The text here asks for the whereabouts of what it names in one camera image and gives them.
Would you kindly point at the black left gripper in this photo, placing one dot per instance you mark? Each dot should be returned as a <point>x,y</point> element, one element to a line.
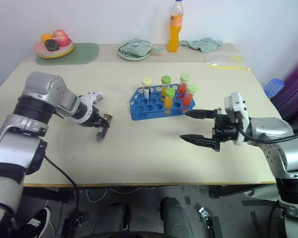
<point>94,119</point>

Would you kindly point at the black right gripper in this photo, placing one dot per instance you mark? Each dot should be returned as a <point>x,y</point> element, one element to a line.
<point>226,129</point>

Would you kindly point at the brown tube tan cap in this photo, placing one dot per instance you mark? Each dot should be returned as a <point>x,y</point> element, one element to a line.
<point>108,116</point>

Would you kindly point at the red tube green cap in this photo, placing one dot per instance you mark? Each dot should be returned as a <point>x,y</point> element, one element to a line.
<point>185,78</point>
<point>188,99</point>

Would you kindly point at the yellow tube green cap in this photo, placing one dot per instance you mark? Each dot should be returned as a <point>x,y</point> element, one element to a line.
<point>166,80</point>
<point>169,101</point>

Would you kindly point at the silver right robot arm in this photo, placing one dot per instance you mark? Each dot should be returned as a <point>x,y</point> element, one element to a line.
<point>275,129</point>

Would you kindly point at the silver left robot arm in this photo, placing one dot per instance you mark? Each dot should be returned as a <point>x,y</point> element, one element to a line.
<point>39,84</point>

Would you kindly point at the blue test tube rack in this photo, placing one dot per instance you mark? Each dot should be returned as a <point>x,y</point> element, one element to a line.
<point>144,114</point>

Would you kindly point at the white tube pale yellow cap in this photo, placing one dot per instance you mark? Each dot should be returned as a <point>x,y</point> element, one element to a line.
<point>147,91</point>

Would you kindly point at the clear bag yellow zip strip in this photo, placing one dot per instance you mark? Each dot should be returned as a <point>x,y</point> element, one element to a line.
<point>226,67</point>

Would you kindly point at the clear plastic bag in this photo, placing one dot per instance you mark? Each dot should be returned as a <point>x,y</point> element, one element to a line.
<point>221,58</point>

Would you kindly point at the pale green plate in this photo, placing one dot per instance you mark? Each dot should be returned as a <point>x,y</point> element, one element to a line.
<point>132,58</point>

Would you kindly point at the green placemat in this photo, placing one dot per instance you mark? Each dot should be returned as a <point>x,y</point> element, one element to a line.
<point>87,53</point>

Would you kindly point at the pale green rag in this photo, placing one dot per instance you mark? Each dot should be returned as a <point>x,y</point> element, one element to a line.
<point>204,45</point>

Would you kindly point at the light green stacked plate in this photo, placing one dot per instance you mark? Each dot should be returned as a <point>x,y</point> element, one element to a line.
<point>69,50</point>

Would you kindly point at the yellow plate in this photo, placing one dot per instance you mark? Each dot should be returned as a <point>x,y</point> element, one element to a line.
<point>54,57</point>

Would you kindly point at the dark rounded shape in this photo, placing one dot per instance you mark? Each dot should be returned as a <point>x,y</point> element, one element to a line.
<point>178,218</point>
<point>114,218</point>

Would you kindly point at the orange soda bottle blue cap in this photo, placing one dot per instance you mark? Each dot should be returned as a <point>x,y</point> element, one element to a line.
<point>174,37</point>

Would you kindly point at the dark green toy fruit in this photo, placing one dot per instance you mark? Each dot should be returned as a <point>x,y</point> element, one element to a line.
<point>52,45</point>

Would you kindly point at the pink toy cake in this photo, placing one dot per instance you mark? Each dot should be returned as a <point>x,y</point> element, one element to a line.
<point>61,38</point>

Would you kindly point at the pink plate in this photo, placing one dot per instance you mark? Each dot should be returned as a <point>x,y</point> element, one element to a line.
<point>38,47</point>

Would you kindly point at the orange toy fruit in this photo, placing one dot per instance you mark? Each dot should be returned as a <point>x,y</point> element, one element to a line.
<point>45,37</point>

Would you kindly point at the black sneaker white sole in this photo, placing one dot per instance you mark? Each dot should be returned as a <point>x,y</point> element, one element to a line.
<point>37,223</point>

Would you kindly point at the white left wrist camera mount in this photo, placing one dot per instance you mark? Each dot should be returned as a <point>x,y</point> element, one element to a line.
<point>90,98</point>

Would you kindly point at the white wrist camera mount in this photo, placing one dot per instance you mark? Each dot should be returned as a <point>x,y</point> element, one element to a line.
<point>90,98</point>
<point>238,104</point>

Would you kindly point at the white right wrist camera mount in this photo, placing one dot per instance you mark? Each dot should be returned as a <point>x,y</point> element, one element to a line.
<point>238,104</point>

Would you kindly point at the black table frame bar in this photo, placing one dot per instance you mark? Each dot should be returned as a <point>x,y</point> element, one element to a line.
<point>49,194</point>
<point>238,191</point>

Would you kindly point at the black metal clamp bracket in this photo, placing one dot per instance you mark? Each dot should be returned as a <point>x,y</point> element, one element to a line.
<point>209,223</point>
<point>75,224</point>

